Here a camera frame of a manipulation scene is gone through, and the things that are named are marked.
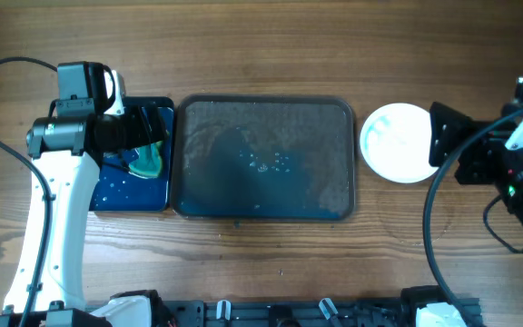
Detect green yellow sponge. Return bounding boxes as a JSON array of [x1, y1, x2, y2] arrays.
[[129, 132, 170, 179]]

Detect white plate top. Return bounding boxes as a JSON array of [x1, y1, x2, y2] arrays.
[[359, 103, 437, 183]]

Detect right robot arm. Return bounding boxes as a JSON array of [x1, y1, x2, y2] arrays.
[[422, 102, 523, 326]]

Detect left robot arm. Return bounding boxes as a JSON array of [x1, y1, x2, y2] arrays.
[[0, 62, 176, 326]]

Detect small blue tray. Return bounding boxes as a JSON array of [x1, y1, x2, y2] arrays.
[[89, 96, 174, 212]]

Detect large dark serving tray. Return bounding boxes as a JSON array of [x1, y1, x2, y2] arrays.
[[170, 94, 356, 223]]

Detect right black cable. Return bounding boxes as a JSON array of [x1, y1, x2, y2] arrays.
[[422, 106, 523, 327]]

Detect black cable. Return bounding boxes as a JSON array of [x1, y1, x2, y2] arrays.
[[422, 106, 523, 327], [0, 56, 117, 327]]

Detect left black cable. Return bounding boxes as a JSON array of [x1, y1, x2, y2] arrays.
[[0, 56, 117, 327]]

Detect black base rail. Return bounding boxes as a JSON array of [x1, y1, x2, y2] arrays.
[[78, 297, 484, 327]]

